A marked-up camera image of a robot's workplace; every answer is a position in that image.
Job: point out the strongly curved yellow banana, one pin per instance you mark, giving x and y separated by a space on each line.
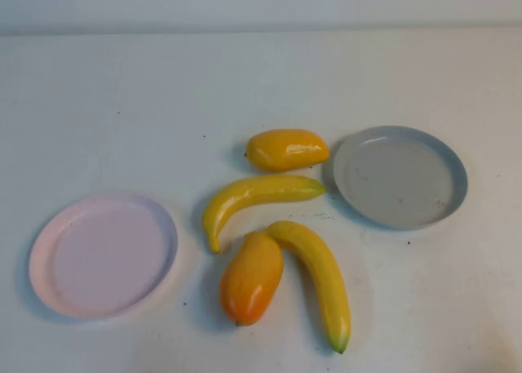
253 191

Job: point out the yellow plastic mango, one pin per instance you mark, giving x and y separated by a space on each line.
281 150

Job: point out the orange-tinted plastic mango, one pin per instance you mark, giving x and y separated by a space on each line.
250 279

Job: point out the long yellow banana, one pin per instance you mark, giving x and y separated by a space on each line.
322 275

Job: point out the grey-blue round plate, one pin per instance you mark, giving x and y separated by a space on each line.
397 181

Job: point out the pink round plate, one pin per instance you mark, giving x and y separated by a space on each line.
102 258

